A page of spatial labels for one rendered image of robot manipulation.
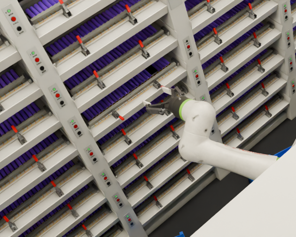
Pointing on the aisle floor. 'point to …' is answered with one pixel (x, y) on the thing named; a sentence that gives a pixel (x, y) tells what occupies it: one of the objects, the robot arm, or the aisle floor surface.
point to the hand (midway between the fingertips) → (155, 97)
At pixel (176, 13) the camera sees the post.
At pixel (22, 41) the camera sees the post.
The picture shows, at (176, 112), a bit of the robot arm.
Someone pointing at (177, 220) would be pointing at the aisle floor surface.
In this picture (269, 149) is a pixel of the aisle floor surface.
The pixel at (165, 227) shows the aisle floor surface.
